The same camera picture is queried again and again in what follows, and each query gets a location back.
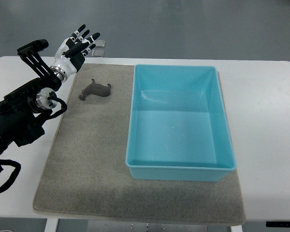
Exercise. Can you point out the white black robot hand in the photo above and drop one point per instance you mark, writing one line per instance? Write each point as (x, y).
(71, 55)

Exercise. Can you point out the brown toy hippo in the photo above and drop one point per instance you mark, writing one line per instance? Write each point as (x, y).
(95, 89)

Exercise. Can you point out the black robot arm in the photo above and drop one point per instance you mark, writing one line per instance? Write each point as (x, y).
(24, 111)

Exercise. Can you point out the blue plastic box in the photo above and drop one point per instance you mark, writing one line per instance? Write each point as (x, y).
(178, 125)

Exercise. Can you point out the upper clear floor plate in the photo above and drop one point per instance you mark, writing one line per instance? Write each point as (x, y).
(100, 43)

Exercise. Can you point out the grey felt mat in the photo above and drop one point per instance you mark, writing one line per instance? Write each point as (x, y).
(86, 174)

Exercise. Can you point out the black table control panel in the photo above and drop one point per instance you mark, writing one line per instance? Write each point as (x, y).
(278, 224)

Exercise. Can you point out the white table leg frame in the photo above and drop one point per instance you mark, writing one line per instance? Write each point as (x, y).
(52, 225)

